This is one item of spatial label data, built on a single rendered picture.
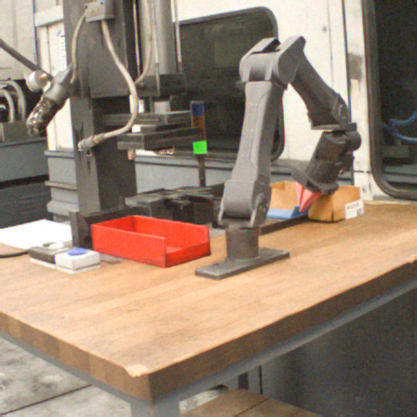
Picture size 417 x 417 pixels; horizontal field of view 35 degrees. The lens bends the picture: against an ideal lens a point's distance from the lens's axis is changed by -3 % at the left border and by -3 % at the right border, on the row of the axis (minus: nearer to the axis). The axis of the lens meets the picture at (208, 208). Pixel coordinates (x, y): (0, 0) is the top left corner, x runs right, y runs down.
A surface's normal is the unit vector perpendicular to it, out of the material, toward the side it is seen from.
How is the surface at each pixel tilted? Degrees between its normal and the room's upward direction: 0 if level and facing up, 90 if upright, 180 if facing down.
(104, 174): 90
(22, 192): 90
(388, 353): 90
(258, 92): 69
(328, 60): 90
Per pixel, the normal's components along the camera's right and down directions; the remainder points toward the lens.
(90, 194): -0.72, 0.17
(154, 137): 0.68, 0.08
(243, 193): -0.62, -0.18
